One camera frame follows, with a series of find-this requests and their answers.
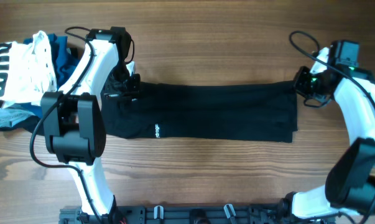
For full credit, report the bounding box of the black t-shirt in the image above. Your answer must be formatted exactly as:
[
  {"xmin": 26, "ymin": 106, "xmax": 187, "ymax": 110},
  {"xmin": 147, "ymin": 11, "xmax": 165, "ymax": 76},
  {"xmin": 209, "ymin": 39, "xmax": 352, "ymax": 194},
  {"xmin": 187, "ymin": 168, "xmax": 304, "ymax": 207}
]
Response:
[{"xmin": 101, "ymin": 81, "xmax": 298, "ymax": 143}]

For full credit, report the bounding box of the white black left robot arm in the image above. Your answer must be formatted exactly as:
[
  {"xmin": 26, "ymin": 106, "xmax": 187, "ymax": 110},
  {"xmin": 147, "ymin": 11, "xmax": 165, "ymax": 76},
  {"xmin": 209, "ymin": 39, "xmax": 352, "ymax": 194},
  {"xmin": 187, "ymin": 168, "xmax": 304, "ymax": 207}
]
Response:
[{"xmin": 38, "ymin": 37, "xmax": 140, "ymax": 223}]

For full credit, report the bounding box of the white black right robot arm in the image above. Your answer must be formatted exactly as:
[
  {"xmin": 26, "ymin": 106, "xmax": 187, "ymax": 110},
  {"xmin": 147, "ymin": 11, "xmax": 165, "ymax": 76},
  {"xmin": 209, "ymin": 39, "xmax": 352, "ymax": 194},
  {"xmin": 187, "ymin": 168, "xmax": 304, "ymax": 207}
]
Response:
[{"xmin": 277, "ymin": 66, "xmax": 375, "ymax": 223}]

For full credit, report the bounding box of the dark garment under pile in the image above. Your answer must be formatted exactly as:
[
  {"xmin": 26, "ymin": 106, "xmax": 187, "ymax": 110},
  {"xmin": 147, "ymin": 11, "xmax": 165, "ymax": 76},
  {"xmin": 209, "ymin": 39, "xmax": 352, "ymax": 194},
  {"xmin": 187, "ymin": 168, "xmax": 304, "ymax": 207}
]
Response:
[{"xmin": 3, "ymin": 116, "xmax": 40, "ymax": 133}]

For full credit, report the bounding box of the white black striped garment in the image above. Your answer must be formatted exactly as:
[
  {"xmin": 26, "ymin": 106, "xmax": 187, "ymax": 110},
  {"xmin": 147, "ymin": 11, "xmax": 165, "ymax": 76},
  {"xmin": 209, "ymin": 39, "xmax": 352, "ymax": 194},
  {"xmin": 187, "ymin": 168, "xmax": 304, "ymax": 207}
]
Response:
[{"xmin": 0, "ymin": 31, "xmax": 57, "ymax": 108}]

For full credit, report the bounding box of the grey garment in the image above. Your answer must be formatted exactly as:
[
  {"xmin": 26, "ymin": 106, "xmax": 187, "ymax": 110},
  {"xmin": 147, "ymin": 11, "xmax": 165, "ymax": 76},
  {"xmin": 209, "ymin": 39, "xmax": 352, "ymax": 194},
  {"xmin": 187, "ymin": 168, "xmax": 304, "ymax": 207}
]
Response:
[{"xmin": 0, "ymin": 105, "xmax": 34, "ymax": 128}]

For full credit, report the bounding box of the black mounting rail base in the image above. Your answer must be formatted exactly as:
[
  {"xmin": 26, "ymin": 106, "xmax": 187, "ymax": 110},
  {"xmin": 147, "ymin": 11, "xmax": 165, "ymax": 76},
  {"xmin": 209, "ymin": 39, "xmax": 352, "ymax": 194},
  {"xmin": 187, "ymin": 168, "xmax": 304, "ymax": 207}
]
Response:
[{"xmin": 58, "ymin": 203, "xmax": 336, "ymax": 224}]

